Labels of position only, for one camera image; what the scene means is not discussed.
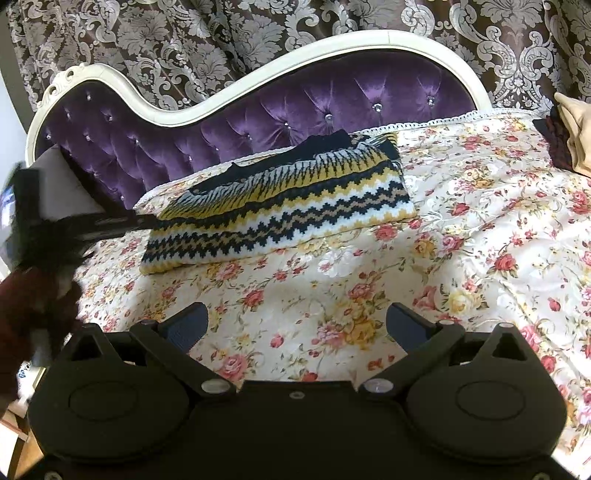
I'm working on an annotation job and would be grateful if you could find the grey pillow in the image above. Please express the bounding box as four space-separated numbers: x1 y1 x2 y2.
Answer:
32 145 108 222

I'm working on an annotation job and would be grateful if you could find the floral bedspread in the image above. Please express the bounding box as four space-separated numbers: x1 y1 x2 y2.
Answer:
69 111 591 462

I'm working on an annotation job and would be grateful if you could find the beige cloth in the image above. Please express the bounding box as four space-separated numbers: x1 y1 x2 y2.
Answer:
554 91 591 177

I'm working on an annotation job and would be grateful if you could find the purple tufted sofa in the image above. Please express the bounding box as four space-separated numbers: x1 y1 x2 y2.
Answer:
25 30 490 214

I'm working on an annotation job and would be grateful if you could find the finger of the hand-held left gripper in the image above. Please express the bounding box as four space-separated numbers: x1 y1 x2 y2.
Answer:
76 212 160 243

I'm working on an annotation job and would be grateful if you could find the patterned knit sweater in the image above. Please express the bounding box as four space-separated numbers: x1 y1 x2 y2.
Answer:
139 130 419 276

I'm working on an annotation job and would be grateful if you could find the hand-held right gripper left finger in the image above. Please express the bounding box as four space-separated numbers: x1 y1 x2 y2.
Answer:
59 302 236 400

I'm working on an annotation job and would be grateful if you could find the dark red cloth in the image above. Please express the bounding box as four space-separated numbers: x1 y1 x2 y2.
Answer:
532 106 579 172

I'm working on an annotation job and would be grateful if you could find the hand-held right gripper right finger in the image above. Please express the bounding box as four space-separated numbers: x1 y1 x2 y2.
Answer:
359 303 533 400

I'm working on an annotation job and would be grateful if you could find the brown damask curtain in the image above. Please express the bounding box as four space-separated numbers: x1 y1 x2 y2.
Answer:
9 0 591 121

